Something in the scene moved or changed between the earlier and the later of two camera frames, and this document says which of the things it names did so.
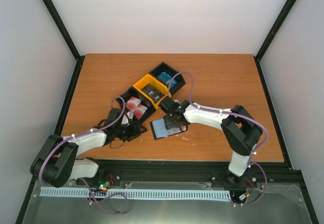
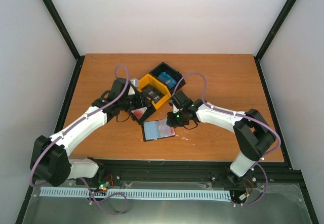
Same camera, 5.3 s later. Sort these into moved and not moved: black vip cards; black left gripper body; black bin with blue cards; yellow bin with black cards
Moved: black left gripper body
Not moved: yellow bin with black cards; black vip cards; black bin with blue cards
